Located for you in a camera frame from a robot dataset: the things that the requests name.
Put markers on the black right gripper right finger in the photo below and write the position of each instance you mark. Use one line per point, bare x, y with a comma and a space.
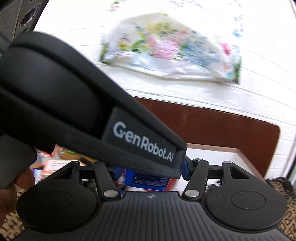
233, 197

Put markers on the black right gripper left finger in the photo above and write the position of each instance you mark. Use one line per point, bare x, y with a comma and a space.
68, 199

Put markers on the blue plastic bottle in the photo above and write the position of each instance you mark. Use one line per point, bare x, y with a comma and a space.
145, 181

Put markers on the person's hand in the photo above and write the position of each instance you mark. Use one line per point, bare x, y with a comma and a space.
9, 196

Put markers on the white orange medicine box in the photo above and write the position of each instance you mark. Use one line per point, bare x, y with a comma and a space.
53, 165

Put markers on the pink cardboard storage box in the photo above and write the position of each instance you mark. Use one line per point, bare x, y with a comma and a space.
215, 156

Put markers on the dark brown wooden headboard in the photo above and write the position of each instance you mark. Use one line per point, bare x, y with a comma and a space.
256, 139

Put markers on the floral plastic bag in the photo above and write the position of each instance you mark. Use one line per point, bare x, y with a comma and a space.
158, 45

